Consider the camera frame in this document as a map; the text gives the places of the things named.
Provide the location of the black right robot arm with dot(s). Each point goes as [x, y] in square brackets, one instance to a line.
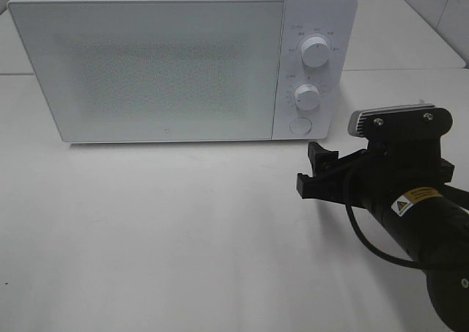
[447, 285]

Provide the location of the white microwave oven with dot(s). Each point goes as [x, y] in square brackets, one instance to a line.
[301, 19]

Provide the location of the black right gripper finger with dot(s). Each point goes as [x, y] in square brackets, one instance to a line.
[324, 187]
[324, 161]

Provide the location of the white upper power knob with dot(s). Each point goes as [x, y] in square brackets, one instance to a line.
[315, 51]

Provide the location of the white round door button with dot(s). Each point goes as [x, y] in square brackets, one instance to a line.
[300, 126]

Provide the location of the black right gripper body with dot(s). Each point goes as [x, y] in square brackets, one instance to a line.
[404, 186]

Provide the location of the white timer knob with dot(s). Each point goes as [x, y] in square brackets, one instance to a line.
[306, 97]

